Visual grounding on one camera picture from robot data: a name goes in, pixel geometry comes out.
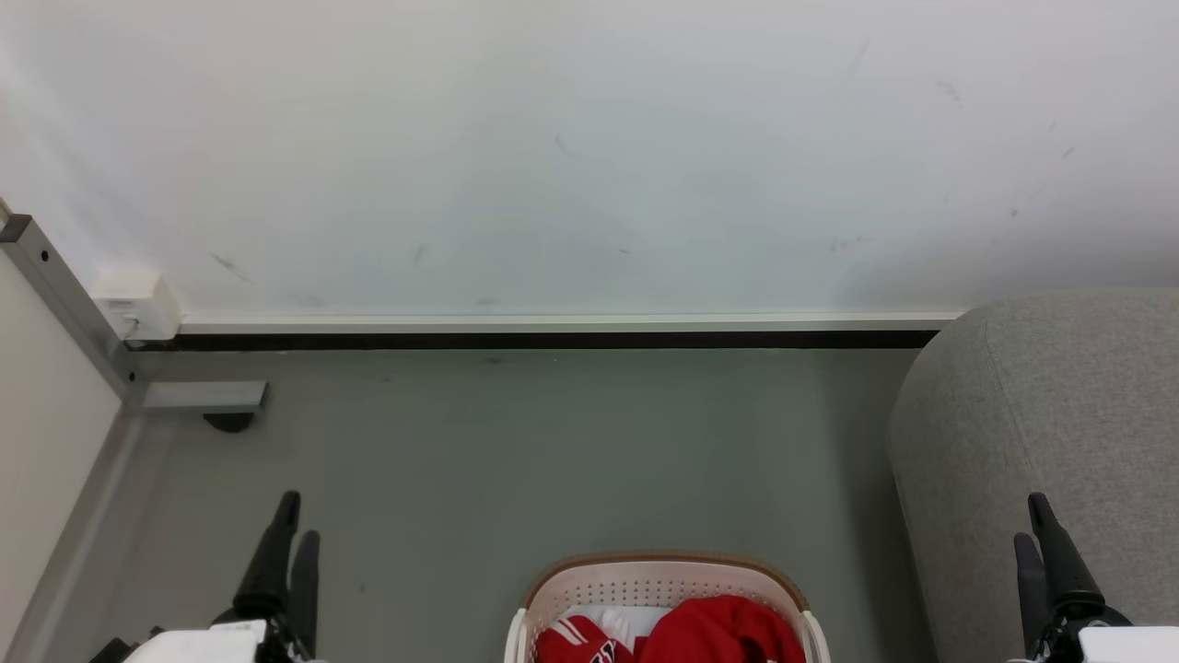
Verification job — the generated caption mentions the red garment with white stripes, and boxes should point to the red garment with white stripes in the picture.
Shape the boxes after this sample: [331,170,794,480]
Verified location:
[534,605,673,663]

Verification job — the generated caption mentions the white wall socket box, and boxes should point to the white wall socket box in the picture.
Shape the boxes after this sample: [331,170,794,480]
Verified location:
[91,267,182,343]

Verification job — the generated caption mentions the beige partition panel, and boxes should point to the beige partition panel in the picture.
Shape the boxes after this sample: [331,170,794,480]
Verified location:
[0,249,125,636]

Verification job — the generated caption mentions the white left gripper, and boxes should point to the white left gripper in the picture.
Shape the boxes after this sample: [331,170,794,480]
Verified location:
[124,491,321,663]

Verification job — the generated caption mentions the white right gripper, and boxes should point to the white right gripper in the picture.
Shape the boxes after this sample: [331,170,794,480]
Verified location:
[1013,493,1179,663]

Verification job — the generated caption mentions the black baseboard strip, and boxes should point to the black baseboard strip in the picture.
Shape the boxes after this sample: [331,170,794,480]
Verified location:
[124,330,942,353]

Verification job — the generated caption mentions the grey fabric sofa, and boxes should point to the grey fabric sofa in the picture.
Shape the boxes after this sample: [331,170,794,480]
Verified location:
[886,288,1179,663]

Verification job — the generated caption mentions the grey metal partition frame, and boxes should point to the grey metal partition frame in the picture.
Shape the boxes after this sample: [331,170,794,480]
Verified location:
[0,214,270,663]

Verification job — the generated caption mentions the white perforated laundry basket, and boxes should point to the white perforated laundry basket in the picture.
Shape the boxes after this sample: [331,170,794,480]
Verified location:
[504,551,832,663]

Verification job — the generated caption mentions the red and white garment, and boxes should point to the red and white garment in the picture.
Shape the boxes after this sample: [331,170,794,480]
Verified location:
[636,595,808,663]

